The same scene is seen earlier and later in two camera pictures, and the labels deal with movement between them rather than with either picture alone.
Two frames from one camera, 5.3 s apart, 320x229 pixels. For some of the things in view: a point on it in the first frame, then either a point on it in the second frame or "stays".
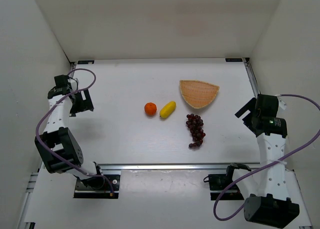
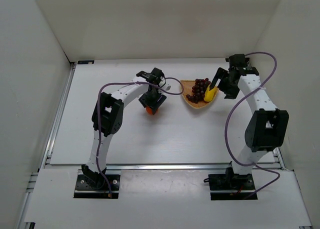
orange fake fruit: x=150 y=109 stays
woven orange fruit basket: x=198 y=94 stays
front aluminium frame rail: x=174 y=167 stays
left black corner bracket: x=86 y=62 stays
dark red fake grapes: x=195 y=124 -> x=198 y=90
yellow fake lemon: x=167 y=109 -> x=210 y=94
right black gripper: x=246 y=113 -> x=227 y=83
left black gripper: x=83 y=102 -> x=152 y=100
